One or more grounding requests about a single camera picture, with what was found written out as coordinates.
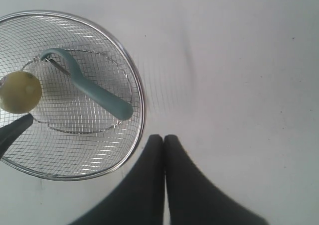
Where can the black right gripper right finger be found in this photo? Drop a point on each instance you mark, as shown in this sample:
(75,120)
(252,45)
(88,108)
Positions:
(193,199)

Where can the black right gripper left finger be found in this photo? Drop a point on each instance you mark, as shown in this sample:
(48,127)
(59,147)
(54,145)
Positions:
(139,198)

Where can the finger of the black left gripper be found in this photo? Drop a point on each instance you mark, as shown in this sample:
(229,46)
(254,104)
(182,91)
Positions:
(10,132)

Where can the yellow lemon with sticker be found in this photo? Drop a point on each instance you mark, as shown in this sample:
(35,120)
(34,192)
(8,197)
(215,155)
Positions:
(20,92)

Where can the teal handled vegetable peeler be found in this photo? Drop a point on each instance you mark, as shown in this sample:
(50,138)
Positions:
(116,106)

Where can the oval steel mesh basket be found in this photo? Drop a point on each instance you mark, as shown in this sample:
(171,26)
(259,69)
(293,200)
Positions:
(72,137)

